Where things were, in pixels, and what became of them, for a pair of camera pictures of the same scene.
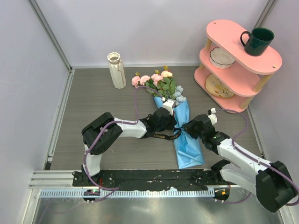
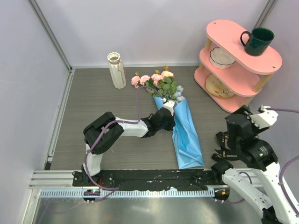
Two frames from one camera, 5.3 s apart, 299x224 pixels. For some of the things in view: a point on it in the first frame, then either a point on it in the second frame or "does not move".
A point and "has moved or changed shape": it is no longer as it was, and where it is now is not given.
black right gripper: [188, 127] -> [243, 108]
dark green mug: [258, 42] does not move
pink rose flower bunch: [163, 84] does not move
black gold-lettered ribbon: [162, 136] has moved or changed shape
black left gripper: [173, 122] does not move
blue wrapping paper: [188, 150] does not move
